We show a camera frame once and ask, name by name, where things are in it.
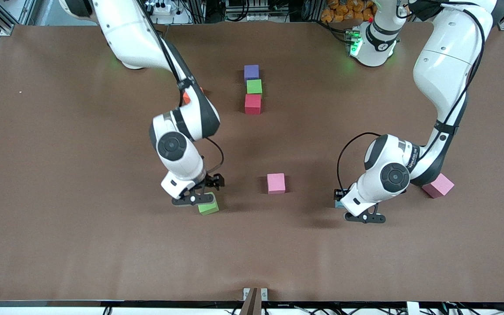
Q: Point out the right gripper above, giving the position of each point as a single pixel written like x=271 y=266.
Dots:
x=212 y=180

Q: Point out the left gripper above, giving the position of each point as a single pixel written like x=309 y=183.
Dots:
x=337 y=194

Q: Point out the light green foam block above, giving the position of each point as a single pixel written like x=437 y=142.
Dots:
x=209 y=209

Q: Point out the red foam block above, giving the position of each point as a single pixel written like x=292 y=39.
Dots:
x=253 y=105

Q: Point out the dark green foam block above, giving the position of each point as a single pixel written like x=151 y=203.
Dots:
x=254 y=86

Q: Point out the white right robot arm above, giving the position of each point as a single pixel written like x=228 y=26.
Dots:
x=125 y=35

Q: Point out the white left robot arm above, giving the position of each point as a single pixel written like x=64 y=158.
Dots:
x=444 y=65

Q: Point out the orange foam block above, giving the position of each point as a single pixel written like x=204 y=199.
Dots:
x=186 y=98

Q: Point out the pale lilac pink foam block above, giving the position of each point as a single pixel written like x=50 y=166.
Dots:
x=440 y=187

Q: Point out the purple foam block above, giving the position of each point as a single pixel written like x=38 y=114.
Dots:
x=251 y=72

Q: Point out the brown pole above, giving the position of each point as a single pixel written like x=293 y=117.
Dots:
x=250 y=304

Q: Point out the brown table cover sheet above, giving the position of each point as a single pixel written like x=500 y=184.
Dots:
x=59 y=240

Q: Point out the metal equipment rack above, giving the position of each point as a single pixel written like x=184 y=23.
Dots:
x=256 y=11

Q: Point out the bag of orange fruit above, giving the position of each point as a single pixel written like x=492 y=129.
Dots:
x=348 y=11

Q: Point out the white power strip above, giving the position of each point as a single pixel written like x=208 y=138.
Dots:
x=162 y=8

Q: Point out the small metal bracket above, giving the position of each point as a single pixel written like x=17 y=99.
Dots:
x=264 y=294

